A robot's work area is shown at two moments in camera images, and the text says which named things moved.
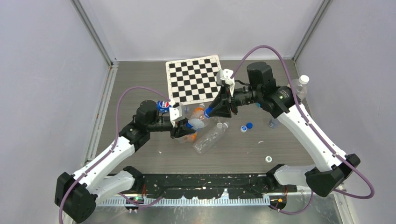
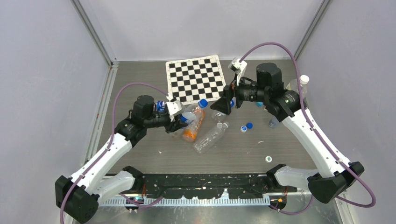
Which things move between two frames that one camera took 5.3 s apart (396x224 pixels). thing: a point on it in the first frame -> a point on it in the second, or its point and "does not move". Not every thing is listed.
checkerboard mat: [194, 80] does not move
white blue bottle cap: [243, 129] does not move
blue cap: [207, 111] -> [202, 103]
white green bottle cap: [268, 159] does not move
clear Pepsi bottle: [205, 123] -> [190, 113]
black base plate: [198, 185] does not move
